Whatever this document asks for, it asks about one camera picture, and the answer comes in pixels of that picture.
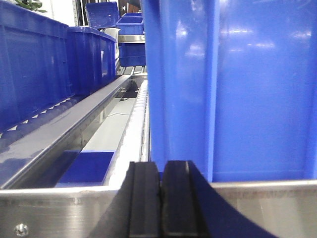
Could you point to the large blue plastic bin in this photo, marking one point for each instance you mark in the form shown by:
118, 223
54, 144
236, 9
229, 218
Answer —
233, 86

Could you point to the green plant leaves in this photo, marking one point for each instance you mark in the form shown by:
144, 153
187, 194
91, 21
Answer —
32, 5

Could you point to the blue bin on background shelf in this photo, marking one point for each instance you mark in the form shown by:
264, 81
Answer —
130, 25

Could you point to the white roller track strip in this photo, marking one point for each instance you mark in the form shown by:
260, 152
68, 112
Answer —
134, 145

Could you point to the blue bin lower background shelf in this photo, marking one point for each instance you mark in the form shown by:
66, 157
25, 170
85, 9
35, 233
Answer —
132, 54

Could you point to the steel roller track divider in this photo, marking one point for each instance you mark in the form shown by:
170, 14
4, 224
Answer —
27, 157

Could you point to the stainless steel shelf front rail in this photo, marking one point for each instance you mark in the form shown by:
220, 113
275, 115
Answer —
287, 209

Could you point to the tilted blue bin background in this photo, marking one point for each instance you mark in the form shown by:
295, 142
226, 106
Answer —
102, 14

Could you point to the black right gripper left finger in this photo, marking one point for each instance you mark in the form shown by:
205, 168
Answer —
134, 211

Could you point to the blue bin far left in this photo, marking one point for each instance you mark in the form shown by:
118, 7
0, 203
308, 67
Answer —
33, 64

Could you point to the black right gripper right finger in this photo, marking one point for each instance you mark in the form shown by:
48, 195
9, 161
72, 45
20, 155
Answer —
193, 209

